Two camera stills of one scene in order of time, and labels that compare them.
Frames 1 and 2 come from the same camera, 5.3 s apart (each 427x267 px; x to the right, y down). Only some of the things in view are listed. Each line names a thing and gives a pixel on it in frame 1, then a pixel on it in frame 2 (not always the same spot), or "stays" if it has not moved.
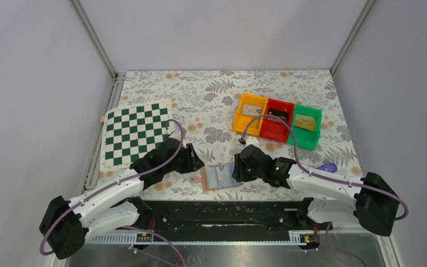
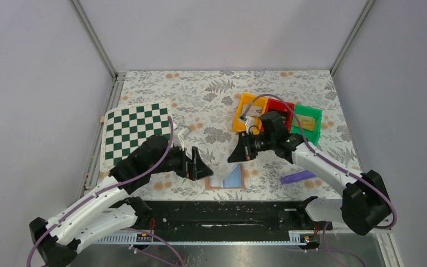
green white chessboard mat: (129, 132) stays
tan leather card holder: (217, 177) stays
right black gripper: (242, 168) to (246, 146)
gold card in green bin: (304, 122) stays
